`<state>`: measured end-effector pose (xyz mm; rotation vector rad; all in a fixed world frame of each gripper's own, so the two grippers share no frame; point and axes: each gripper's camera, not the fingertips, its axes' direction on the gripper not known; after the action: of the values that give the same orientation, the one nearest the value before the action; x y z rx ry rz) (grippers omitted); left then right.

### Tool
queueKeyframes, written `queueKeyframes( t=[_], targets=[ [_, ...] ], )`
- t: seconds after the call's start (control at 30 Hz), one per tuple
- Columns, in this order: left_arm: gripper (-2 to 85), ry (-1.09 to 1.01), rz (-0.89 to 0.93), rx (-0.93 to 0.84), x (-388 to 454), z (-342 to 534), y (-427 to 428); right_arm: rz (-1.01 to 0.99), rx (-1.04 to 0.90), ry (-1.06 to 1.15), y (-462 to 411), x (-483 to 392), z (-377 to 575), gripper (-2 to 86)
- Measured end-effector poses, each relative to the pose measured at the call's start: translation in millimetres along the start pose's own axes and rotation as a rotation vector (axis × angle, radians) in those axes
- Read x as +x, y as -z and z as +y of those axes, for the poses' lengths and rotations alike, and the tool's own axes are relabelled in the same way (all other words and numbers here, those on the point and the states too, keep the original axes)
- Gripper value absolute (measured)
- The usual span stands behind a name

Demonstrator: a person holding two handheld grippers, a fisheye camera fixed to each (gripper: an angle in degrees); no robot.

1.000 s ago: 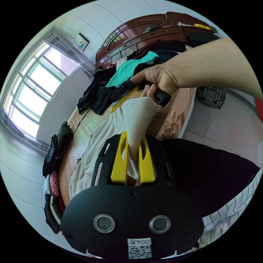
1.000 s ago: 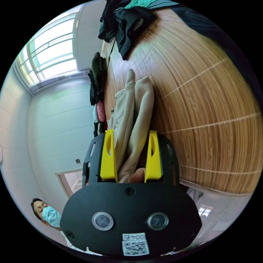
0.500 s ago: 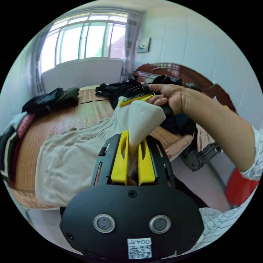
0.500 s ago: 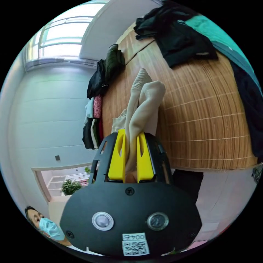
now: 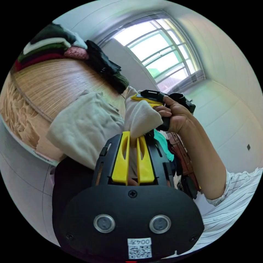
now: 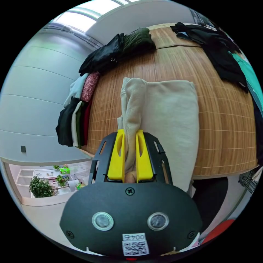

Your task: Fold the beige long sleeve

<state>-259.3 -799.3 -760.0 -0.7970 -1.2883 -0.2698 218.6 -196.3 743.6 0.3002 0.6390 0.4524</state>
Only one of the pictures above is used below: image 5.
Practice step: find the person's right hand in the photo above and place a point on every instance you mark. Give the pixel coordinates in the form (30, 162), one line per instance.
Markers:
(178, 115)

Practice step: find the pile of colourful clothes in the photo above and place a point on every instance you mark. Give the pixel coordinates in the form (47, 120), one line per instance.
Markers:
(177, 158)

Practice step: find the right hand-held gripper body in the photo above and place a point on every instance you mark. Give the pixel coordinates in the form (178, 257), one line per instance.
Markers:
(152, 94)

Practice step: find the bed with woven mat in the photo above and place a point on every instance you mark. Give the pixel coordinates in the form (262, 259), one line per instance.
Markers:
(51, 86)

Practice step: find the person's body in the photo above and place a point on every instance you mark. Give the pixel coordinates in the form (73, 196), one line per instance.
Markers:
(232, 205)

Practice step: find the person's right forearm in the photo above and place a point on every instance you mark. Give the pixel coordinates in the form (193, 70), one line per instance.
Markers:
(202, 156)

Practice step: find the pile of dark clothes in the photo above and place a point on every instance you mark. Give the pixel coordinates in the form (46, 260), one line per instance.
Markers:
(61, 47)

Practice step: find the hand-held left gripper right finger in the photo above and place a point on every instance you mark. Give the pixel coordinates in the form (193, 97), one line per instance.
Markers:
(145, 164)

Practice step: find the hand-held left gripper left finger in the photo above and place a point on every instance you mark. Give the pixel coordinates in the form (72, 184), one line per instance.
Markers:
(120, 162)

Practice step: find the beige long sleeve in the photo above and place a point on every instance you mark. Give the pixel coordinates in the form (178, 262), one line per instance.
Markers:
(86, 127)

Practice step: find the window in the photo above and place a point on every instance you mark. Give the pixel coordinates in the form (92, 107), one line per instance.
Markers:
(156, 49)

